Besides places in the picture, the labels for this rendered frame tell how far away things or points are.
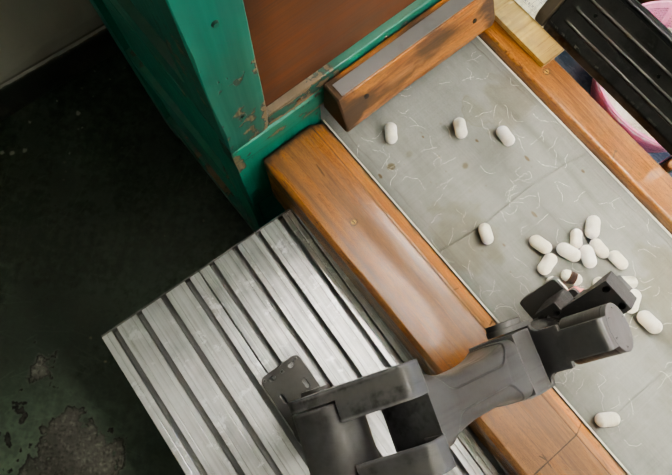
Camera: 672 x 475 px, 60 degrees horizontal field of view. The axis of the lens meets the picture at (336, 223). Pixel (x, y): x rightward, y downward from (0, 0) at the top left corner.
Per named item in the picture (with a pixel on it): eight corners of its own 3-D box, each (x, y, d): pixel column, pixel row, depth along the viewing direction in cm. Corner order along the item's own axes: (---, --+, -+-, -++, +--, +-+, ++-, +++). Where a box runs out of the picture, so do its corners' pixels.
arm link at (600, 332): (610, 284, 69) (569, 299, 60) (643, 355, 66) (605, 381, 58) (525, 313, 76) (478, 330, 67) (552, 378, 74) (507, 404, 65)
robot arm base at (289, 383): (294, 350, 83) (253, 380, 82) (378, 472, 79) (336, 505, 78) (297, 352, 91) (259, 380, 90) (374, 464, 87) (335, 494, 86)
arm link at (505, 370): (533, 314, 68) (372, 374, 45) (565, 390, 66) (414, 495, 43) (448, 343, 75) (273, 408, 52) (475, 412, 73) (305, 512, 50)
